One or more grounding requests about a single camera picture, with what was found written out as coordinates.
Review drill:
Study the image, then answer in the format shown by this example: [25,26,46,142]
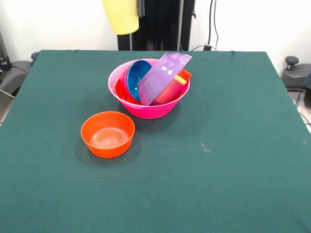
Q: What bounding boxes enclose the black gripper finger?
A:
[137,0,146,18]

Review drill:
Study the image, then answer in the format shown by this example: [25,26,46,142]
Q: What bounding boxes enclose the pale yellow cup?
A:
[101,0,140,36]

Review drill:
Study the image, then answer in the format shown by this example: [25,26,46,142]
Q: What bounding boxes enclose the small blue bowl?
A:
[126,60,153,102]

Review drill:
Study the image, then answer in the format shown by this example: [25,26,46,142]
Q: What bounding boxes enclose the purple bowl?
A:
[138,52,193,106]

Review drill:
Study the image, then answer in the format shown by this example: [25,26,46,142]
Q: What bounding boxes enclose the small pink-red bowl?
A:
[122,65,141,102]

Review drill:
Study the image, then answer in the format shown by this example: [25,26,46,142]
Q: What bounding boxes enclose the orange cup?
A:
[179,68,192,81]

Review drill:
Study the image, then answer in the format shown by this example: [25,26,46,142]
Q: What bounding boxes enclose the bright yellow cup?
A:
[173,74,188,86]

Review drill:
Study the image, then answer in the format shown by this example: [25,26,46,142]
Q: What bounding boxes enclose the purple cup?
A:
[153,79,184,105]

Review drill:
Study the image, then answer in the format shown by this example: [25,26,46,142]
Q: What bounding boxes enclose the large pink bowl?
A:
[107,58,191,120]

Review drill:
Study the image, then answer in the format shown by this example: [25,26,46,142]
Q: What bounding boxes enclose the small orange bowl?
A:
[80,111,136,159]

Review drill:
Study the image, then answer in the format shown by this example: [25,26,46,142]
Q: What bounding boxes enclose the dark green tablecloth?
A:
[0,50,311,233]

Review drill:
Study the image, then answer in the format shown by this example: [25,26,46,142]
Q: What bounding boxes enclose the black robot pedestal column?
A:
[111,0,196,51]

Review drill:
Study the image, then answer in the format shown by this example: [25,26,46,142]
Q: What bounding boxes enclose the black hanging cable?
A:
[208,0,221,50]

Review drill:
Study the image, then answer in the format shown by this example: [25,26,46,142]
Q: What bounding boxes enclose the black pedestal foot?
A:
[281,55,311,91]
[0,60,34,102]

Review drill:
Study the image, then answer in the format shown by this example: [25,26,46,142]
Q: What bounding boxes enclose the tangle of floor cables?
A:
[294,70,311,127]

